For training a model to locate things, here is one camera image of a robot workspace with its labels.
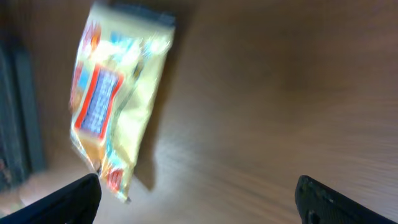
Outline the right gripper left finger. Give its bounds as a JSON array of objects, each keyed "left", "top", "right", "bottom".
[{"left": 1, "top": 174, "right": 102, "bottom": 224}]

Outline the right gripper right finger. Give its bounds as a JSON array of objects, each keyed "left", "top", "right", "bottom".
[{"left": 295, "top": 175, "right": 397, "bottom": 224}]

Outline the beige wet wipes pack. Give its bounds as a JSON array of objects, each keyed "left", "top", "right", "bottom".
[{"left": 70, "top": 3, "right": 175, "bottom": 202}]

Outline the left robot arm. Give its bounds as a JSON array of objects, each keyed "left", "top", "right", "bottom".
[{"left": 1, "top": 30, "right": 47, "bottom": 192}]

